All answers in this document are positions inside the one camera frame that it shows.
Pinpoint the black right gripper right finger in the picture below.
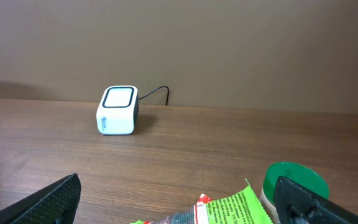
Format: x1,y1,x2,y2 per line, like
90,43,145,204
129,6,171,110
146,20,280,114
273,176,358,224

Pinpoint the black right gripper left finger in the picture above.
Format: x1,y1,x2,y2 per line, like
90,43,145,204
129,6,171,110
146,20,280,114
0,173,81,224

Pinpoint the green lid sauce jar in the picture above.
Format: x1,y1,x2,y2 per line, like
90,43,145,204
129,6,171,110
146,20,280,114
259,162,330,224

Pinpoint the colourful candy bag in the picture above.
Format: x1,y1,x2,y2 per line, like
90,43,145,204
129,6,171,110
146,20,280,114
131,185,280,224

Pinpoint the white barcode scanner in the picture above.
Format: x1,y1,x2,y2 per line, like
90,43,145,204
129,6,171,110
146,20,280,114
96,85,139,135

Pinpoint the black scanner cable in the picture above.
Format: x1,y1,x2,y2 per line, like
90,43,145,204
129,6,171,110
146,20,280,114
137,85,170,106

